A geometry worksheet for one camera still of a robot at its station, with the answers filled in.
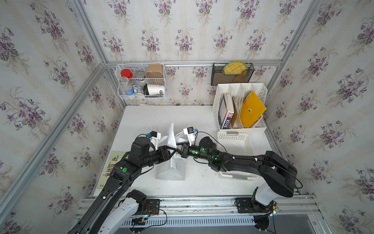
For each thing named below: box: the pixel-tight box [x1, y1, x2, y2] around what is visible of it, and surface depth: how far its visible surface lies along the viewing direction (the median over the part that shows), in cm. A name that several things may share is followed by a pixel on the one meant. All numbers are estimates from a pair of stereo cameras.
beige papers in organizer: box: [230, 90, 244, 129], surface depth 92 cm
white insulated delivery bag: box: [155, 122, 188, 181], surface depth 72 cm
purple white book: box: [218, 93, 235, 130], surface depth 91 cm
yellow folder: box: [240, 90, 267, 129], surface depth 100 cm
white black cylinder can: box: [143, 83, 165, 96], surface depth 95 cm
